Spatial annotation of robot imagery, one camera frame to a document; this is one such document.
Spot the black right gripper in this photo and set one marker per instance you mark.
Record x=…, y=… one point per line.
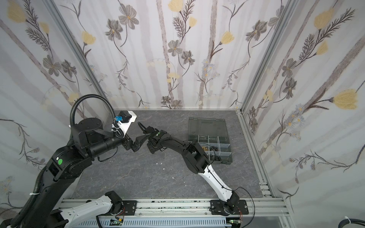
x=154, y=139

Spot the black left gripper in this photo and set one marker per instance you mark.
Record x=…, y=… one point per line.
x=128, y=144

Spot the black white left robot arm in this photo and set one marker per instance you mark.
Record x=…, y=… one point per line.
x=88, y=140

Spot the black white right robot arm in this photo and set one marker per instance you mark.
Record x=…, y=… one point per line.
x=197, y=161

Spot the green plastic organizer box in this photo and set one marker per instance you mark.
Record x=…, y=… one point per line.
x=213, y=134

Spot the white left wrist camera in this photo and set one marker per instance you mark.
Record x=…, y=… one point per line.
x=122, y=122

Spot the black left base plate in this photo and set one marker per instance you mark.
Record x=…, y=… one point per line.
x=125, y=207

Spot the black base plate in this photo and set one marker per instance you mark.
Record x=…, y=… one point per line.
x=218, y=207
x=125, y=207

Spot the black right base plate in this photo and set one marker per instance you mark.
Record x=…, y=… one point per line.
x=218, y=207

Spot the white slotted cable duct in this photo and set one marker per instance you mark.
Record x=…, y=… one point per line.
x=155, y=223

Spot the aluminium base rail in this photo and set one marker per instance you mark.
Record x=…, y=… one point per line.
x=266, y=212

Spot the black cable corner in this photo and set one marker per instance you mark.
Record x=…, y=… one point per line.
x=347, y=221

